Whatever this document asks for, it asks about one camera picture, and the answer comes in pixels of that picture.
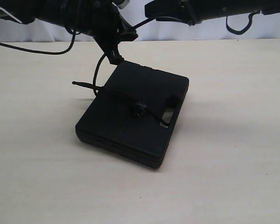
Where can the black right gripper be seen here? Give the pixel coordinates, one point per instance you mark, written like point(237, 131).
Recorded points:
point(180, 11)

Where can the black plastic carry case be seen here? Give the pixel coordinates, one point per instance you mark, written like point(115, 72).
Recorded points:
point(134, 113)

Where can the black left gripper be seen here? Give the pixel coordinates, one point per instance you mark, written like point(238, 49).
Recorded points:
point(109, 29)

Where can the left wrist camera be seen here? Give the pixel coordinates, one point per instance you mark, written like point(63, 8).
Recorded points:
point(121, 3)

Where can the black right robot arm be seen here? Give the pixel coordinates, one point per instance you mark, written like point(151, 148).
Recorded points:
point(212, 9)

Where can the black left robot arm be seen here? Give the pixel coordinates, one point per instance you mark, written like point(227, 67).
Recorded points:
point(73, 15)

